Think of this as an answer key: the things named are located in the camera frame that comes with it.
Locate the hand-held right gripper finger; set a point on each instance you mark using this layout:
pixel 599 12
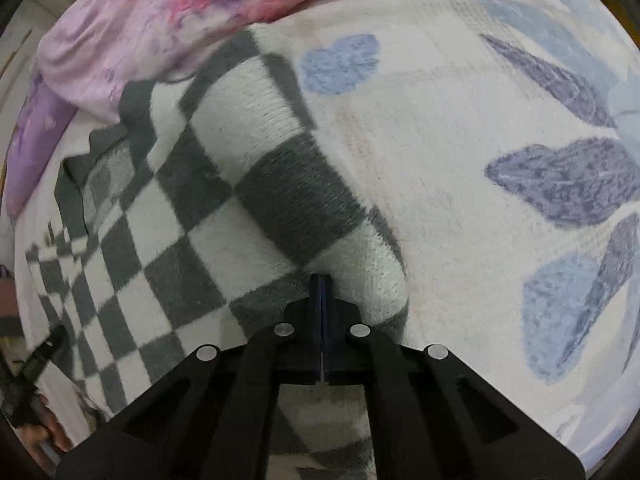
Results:
pixel 315 310
pixel 326 310

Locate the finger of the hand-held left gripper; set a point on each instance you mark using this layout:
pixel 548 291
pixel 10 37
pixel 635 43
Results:
pixel 47 350

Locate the grey white checkered fleece garment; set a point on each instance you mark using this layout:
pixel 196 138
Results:
pixel 280 195

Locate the person's left hand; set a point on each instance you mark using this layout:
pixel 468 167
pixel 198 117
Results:
pixel 55 432

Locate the white blanket with blue leaves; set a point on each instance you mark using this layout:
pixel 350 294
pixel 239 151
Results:
pixel 450 160

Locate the purple pillow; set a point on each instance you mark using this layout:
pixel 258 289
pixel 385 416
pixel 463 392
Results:
pixel 35 145

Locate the pink floral quilt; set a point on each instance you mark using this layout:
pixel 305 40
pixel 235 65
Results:
pixel 150 20

